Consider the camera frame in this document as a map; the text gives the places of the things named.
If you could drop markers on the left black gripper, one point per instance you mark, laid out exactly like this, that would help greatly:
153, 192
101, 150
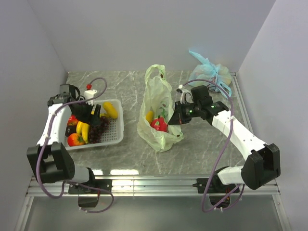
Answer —
86, 119

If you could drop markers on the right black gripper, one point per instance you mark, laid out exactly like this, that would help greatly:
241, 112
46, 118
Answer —
176, 118

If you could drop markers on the dark purple fake grapes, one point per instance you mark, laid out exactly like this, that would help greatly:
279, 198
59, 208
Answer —
95, 133

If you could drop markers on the pink fake dragon fruit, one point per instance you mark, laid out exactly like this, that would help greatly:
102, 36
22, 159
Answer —
159, 124

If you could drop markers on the light green plastic bag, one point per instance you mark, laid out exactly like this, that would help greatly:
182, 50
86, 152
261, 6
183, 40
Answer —
157, 97

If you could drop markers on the yellow fake mango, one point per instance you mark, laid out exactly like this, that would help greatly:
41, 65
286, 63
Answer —
150, 116

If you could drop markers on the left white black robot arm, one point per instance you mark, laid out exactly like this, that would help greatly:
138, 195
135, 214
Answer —
49, 159

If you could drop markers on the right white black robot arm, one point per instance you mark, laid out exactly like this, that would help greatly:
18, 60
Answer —
262, 160

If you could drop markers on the yellow fake banana bunch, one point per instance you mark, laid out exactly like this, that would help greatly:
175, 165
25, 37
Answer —
83, 130

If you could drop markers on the yellow fake lemon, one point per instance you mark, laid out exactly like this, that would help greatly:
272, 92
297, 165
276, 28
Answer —
110, 110

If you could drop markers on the red fake apple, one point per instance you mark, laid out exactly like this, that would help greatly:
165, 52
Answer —
73, 121

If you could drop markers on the orange fake persimmon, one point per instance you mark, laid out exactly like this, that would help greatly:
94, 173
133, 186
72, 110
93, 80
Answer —
75, 139

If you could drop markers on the tied blue plastic bag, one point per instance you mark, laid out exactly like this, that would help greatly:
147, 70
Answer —
215, 73

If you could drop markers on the white plastic basket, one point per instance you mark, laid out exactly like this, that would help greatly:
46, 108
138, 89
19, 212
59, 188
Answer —
114, 133

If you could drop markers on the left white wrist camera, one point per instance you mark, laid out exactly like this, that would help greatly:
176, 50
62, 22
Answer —
89, 93

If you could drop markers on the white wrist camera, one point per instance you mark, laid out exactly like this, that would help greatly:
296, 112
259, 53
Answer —
89, 93
181, 89

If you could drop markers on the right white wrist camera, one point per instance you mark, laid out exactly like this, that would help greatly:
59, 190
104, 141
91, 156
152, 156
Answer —
181, 89

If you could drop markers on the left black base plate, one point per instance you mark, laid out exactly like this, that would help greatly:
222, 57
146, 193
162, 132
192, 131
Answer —
105, 184

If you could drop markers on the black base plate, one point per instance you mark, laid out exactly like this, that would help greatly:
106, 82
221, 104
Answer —
204, 186
105, 184

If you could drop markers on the aluminium mounting rail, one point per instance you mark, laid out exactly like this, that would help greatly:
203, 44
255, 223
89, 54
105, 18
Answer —
135, 185

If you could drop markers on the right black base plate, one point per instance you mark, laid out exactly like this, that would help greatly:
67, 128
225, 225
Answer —
204, 186

